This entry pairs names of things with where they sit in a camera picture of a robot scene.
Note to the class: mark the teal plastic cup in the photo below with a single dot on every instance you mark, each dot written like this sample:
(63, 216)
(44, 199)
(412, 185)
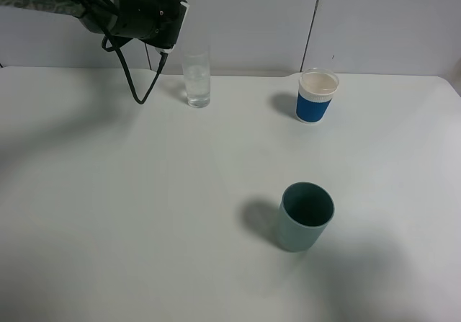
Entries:
(304, 212)

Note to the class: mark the tall clear drinking glass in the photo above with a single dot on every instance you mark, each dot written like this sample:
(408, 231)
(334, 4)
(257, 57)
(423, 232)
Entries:
(196, 73)

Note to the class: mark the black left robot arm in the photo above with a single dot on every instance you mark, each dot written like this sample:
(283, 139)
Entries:
(155, 22)

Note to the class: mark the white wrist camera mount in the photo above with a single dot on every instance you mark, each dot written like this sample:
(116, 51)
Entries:
(170, 39)

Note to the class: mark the blue and white paper cup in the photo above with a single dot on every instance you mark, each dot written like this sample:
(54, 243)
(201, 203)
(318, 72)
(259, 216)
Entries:
(316, 89)

